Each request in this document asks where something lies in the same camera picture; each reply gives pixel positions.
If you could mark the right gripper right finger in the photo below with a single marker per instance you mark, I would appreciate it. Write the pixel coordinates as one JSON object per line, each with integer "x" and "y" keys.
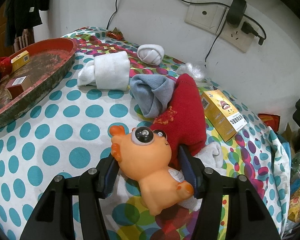
{"x": 248, "y": 217}

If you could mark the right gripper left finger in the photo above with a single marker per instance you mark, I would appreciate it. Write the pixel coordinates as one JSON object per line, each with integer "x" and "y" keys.
{"x": 52, "y": 217}

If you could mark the yellow medicine box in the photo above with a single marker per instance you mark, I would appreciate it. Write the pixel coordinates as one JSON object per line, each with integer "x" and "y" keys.
{"x": 222, "y": 114}

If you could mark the orange rubber toy animal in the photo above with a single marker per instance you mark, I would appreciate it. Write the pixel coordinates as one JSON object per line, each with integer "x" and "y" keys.
{"x": 144, "y": 155}

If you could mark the red sock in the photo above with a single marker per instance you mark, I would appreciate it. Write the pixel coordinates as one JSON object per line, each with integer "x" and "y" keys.
{"x": 184, "y": 119}

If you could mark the grey sock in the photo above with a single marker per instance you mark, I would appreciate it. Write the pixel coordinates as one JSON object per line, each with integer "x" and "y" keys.
{"x": 152, "y": 93}

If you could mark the white sock pair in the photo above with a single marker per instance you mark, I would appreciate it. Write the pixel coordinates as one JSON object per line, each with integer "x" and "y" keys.
{"x": 106, "y": 72}

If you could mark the white knotted sock ball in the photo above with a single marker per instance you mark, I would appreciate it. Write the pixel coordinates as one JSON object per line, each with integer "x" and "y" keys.
{"x": 151, "y": 54}

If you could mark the red box in tray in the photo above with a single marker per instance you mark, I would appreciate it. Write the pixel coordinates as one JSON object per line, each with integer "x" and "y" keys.
{"x": 17, "y": 86}

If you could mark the red round tray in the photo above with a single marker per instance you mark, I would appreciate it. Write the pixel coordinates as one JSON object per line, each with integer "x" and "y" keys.
{"x": 50, "y": 60}

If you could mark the crumpled clear plastic wrap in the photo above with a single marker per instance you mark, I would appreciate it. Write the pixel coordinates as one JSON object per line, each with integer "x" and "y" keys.
{"x": 195, "y": 70}

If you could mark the red cloth in tray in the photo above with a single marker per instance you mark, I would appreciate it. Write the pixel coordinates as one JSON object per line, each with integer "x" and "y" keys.
{"x": 5, "y": 66}

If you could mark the yellow box in tray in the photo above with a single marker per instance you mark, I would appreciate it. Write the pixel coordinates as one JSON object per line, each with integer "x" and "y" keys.
{"x": 20, "y": 60}

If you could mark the black plug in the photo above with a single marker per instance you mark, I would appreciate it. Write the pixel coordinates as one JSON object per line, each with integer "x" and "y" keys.
{"x": 248, "y": 29}

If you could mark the red candy wrapper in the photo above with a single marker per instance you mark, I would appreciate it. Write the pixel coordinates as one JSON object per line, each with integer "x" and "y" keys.
{"x": 115, "y": 34}

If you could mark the black power adapter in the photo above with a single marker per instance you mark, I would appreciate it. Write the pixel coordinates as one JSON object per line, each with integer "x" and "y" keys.
{"x": 236, "y": 12}

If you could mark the red packet by wall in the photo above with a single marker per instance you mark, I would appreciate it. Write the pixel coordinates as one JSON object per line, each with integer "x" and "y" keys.
{"x": 271, "y": 120}

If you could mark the white wall socket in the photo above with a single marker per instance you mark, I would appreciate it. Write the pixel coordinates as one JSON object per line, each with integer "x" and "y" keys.
{"x": 236, "y": 37}

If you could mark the white blank wall plate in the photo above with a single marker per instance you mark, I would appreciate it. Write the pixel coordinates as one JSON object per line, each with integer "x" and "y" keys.
{"x": 208, "y": 17}

